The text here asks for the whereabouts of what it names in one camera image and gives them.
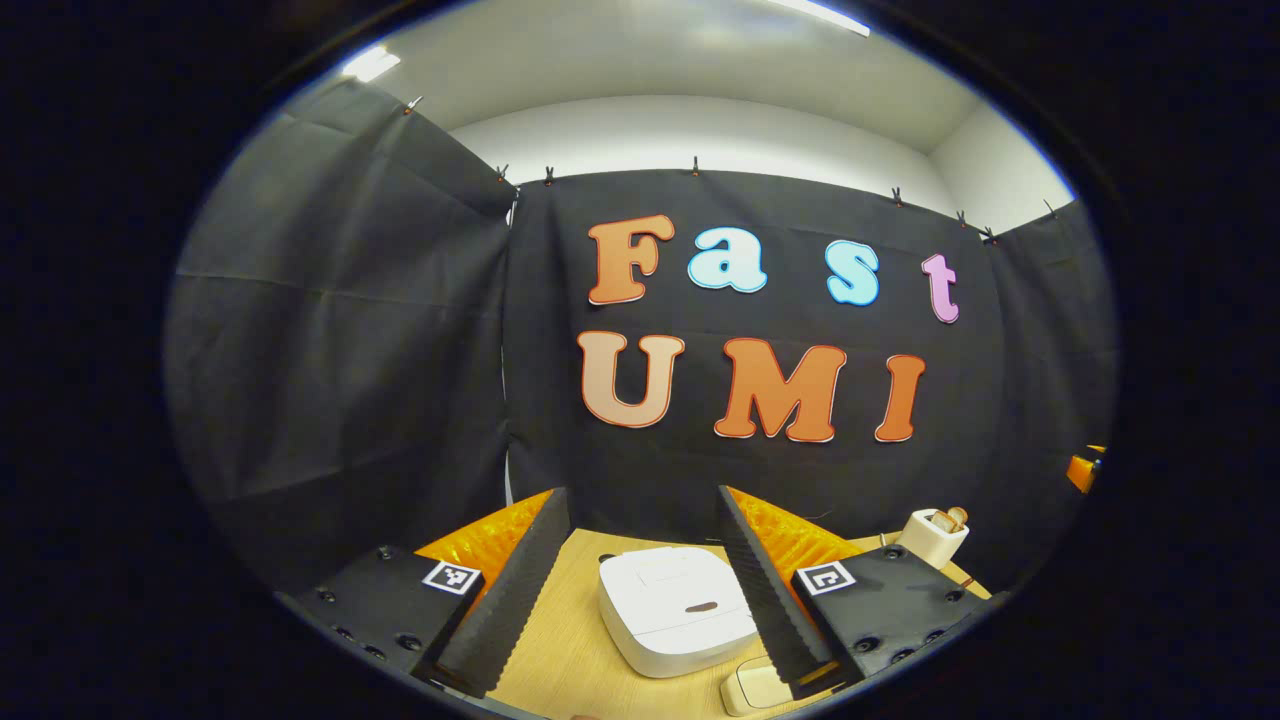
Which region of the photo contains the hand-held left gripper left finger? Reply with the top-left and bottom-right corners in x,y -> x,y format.
275,487 -> 573,699

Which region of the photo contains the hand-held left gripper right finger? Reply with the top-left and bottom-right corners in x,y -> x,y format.
716,485 -> 1009,701

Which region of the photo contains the cream rice dish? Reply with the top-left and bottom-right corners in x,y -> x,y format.
720,655 -> 796,717

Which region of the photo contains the white rice cooker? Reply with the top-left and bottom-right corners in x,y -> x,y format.
598,545 -> 761,679

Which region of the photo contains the white toaster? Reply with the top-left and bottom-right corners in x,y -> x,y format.
895,509 -> 971,569

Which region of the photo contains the black backdrop cloth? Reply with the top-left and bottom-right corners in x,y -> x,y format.
165,78 -> 1119,601

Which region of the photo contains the row of black cloth clips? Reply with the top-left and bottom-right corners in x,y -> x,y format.
405,95 -> 1056,246

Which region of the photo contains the long ceiling light strip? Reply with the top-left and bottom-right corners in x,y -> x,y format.
770,0 -> 871,37

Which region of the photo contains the ceiling light panel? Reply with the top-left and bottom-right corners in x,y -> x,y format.
340,45 -> 401,83

